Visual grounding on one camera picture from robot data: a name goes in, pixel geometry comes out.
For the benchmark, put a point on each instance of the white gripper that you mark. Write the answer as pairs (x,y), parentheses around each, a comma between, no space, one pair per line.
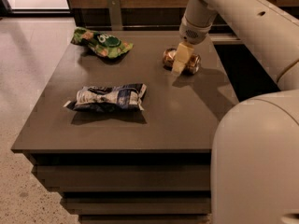
(193,34)

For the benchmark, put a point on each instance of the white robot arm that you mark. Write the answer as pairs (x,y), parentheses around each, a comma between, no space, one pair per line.
(255,153)

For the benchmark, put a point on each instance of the blue white chip bag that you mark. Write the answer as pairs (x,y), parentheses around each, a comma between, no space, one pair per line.
(108,99)

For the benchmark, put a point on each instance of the green snack bag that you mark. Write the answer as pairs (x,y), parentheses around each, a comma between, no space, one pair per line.
(102,44)

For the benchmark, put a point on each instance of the grey drawer cabinet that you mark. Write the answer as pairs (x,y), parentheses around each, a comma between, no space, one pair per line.
(150,166)

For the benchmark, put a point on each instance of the left metal wall bracket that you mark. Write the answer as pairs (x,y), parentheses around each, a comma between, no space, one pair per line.
(114,7)

